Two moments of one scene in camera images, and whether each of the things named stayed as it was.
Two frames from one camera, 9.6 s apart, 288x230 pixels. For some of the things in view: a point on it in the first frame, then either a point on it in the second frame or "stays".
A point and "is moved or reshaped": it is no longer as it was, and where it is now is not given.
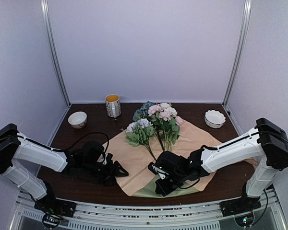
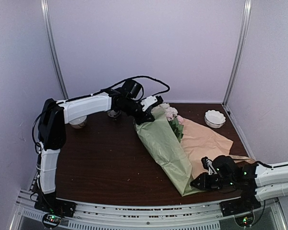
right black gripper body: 169,187 -> 212,185
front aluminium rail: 149,215 stays
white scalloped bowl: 214,119 stays
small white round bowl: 78,120 stays
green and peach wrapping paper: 133,159 is moved or reshaped
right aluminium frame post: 239,49 stays
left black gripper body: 104,174 -> 139,120
